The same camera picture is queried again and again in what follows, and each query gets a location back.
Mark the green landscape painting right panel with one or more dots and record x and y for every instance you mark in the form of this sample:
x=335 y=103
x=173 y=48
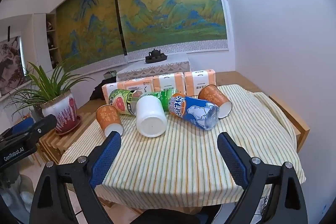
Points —
x=154 y=23

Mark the orange paper cup right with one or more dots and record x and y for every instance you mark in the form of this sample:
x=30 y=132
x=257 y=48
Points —
x=212 y=94

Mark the blue Arctic Ocean bottle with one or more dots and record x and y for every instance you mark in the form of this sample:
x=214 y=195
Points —
x=200 y=113

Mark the black teapot set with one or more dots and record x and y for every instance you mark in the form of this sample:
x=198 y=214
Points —
x=155 y=56

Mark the wooden slatted stand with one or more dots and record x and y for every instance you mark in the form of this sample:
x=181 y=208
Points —
x=52 y=146

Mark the white red ceramic plant pot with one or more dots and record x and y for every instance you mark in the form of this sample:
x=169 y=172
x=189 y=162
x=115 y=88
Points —
x=63 y=108

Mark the ink painting wall scroll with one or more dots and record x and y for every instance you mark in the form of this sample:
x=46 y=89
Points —
x=11 y=70

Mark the white plastic cup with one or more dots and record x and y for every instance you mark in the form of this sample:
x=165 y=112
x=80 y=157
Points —
x=151 y=120

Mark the green spider plant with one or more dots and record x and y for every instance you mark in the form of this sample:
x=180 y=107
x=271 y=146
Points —
x=45 y=89

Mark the orange paper cup left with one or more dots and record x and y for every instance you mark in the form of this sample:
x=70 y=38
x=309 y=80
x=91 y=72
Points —
x=109 y=120

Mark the striped yellow tablecloth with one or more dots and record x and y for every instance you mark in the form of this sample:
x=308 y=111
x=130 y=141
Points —
x=199 y=150

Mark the orange tissue pack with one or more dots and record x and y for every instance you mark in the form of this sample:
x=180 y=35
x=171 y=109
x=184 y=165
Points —
x=107 y=89
x=144 y=85
x=195 y=81
x=168 y=81

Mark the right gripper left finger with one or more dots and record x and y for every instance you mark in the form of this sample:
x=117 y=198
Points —
x=51 y=202

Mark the orange paper cup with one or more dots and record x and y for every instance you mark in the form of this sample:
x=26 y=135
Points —
x=212 y=94
x=109 y=120

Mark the red pot saucer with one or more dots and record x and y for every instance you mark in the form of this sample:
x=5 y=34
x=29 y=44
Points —
x=72 y=128

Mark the wooden wall shelf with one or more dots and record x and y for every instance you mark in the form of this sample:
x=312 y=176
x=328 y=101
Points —
x=52 y=39

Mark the green landscape painting panel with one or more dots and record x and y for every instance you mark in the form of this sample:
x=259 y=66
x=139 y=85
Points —
x=88 y=31
x=154 y=23

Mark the green landscape painting left panel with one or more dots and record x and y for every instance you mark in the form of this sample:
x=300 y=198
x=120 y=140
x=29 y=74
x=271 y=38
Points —
x=88 y=31

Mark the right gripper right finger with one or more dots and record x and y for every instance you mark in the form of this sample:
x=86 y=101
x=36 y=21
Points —
x=286 y=202

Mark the green grapefruit drink bottle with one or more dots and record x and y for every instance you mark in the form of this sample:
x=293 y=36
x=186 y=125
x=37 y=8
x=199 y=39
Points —
x=125 y=101

